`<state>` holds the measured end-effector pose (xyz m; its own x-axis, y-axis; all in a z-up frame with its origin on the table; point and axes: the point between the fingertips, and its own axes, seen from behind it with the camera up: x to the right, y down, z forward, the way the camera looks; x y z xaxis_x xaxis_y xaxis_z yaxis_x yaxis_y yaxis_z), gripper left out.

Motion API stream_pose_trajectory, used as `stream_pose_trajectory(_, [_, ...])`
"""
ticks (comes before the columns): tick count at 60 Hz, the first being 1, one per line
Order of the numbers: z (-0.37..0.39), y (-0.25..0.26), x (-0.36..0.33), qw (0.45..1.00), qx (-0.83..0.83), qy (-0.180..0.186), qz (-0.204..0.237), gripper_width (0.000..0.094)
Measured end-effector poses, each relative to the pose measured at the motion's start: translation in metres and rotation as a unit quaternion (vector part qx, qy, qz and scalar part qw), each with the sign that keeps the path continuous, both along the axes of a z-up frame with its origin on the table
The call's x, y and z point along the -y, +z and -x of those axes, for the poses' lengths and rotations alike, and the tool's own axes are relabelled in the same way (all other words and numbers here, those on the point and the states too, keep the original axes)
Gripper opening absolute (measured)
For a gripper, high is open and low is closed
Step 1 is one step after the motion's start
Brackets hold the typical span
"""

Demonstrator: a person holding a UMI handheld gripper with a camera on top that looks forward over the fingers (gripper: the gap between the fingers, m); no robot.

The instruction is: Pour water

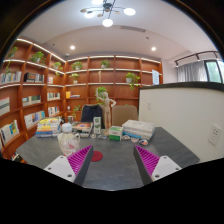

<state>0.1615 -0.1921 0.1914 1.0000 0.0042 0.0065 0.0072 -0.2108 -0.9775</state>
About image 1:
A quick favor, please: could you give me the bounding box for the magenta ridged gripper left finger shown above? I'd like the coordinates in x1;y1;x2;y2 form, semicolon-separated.
45;145;93;186

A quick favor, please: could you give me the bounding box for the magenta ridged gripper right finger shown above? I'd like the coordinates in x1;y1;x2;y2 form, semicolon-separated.
133;145;181;185

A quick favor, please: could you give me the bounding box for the clear plastic water bottle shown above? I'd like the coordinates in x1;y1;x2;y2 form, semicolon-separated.
57;123;80;157

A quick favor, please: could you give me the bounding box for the red round coaster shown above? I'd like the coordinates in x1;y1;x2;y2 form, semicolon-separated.
91;151;103;162

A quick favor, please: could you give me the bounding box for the stack of white books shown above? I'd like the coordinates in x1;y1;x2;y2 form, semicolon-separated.
122;120;155;140

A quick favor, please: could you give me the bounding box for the stack of colourful books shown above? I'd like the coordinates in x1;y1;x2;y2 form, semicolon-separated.
36;117;61;137

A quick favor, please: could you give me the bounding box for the green white small box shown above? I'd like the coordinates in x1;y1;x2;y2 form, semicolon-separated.
109;126;123;141

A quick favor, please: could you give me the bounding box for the tall green white carton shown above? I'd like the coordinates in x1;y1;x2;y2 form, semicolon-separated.
93;117;101;134

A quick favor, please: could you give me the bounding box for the dark office chair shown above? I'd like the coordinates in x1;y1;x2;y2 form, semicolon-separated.
81;105;103;122

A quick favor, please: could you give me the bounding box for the tan chair back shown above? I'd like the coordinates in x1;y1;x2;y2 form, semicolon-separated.
112;105;138;126

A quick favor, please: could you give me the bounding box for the wooden artist mannequin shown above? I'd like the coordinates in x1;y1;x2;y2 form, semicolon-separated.
100;92;116;131

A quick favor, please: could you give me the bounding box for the white window curtain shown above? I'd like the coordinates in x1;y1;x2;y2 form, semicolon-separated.
177;61;208;82

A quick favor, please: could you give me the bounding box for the ceiling chandelier lamp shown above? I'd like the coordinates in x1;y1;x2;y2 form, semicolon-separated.
80;0;136;28

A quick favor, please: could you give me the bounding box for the white partition wall counter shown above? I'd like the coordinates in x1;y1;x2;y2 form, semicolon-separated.
139;82;224;162

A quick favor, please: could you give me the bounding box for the white wall socket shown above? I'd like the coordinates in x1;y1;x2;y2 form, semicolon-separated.
208;125;221;146

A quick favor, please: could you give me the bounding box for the wooden wall bookshelf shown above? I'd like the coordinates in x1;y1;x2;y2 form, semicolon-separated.
0;38;162;159

